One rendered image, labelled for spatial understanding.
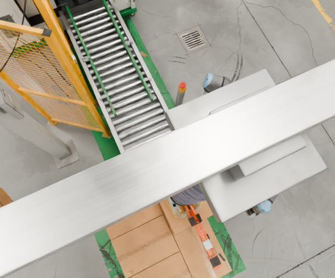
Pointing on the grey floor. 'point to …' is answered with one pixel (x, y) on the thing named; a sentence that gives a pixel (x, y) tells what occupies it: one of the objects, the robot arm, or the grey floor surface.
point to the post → (180, 96)
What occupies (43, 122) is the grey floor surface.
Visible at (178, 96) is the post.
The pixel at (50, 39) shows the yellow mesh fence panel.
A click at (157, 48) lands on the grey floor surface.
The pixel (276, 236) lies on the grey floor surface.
